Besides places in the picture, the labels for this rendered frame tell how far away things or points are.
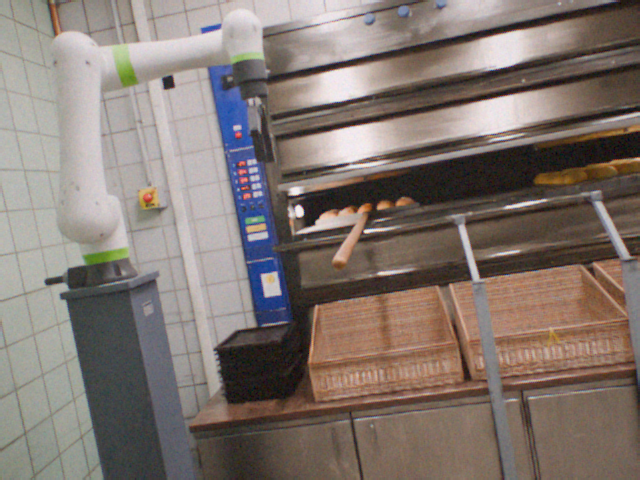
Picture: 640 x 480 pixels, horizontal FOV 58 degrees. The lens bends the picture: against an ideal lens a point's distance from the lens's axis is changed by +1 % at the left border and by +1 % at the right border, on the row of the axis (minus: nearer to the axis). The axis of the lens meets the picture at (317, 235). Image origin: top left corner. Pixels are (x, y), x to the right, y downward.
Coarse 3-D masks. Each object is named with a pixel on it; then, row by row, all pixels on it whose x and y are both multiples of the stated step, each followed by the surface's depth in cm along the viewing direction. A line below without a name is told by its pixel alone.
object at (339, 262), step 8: (368, 216) 275; (360, 224) 209; (352, 232) 175; (360, 232) 193; (352, 240) 155; (344, 248) 135; (352, 248) 144; (336, 256) 122; (344, 256) 124; (336, 264) 120; (344, 264) 120
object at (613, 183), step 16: (624, 176) 242; (544, 192) 243; (560, 192) 243; (576, 192) 242; (448, 208) 249; (464, 208) 248; (480, 208) 247; (352, 224) 257; (368, 224) 253; (384, 224) 253
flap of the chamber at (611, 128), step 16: (592, 128) 225; (608, 128) 224; (624, 128) 229; (496, 144) 230; (512, 144) 229; (528, 144) 229; (544, 144) 235; (560, 144) 242; (416, 160) 234; (432, 160) 233; (448, 160) 236; (464, 160) 242; (480, 160) 248; (336, 176) 238; (352, 176) 238; (368, 176) 243; (384, 176) 250; (288, 192) 251; (304, 192) 258
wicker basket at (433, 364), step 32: (320, 320) 255; (352, 320) 253; (384, 320) 250; (416, 320) 248; (448, 320) 220; (320, 352) 241; (352, 352) 250; (384, 352) 208; (416, 352) 207; (448, 352) 206; (320, 384) 212; (352, 384) 221; (384, 384) 209; (416, 384) 208; (448, 384) 206
